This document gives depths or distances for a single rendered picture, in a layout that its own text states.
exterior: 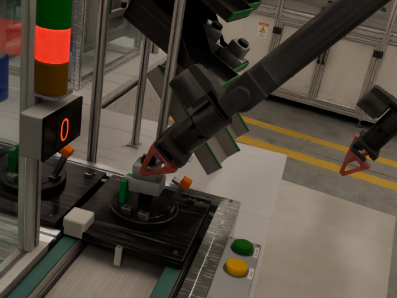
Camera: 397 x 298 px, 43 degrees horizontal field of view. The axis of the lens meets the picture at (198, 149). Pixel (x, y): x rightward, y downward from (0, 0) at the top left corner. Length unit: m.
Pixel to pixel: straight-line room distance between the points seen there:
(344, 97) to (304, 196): 3.54
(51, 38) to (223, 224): 0.54
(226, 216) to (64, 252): 0.37
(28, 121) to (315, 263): 0.74
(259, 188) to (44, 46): 0.88
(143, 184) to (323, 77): 4.08
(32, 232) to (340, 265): 0.70
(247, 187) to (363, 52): 3.54
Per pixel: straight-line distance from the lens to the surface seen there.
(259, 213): 1.36
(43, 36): 0.77
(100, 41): 1.19
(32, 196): 0.89
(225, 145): 1.31
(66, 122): 0.82
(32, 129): 0.78
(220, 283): 0.93
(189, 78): 0.91
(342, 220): 1.44
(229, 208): 1.16
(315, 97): 5.02
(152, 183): 0.99
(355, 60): 4.91
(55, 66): 0.78
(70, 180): 1.15
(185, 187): 0.99
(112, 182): 1.15
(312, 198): 1.50
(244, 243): 1.02
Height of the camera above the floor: 1.53
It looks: 24 degrees down
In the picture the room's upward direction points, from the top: 10 degrees clockwise
